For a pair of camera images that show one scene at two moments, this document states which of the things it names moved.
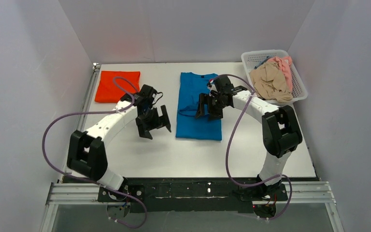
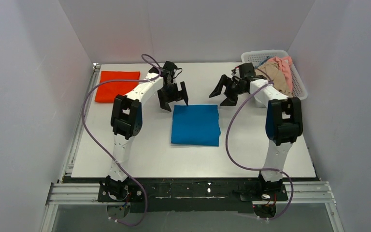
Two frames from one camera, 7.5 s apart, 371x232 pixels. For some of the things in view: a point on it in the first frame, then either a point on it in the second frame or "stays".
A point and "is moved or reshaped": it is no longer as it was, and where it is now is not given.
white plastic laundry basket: [250, 58] stays
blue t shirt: [192, 85] is moved or reshaped
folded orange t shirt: [113, 85] stays
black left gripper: [152, 122] → [171, 91]
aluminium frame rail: [86, 195] stays
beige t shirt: [269, 82] stays
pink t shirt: [284, 64] stays
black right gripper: [210, 104] → [230, 86]
